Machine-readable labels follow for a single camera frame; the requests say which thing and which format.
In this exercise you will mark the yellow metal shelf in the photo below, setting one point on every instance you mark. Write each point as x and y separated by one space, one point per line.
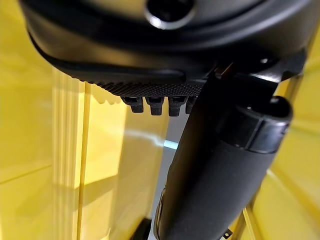
27 130

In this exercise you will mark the black sole-shaped part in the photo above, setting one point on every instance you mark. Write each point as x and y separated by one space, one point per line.
140 86

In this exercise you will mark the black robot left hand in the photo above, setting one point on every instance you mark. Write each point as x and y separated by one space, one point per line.
225 162

